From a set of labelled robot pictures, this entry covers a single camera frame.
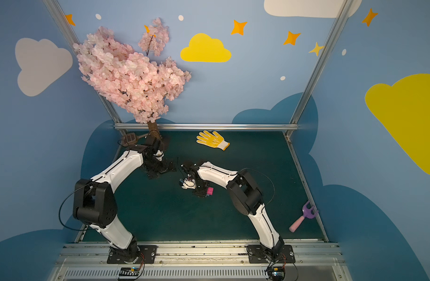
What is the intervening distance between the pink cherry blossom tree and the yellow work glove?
406 millimetres

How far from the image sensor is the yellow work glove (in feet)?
3.84

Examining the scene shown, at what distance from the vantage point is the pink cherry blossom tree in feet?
2.18
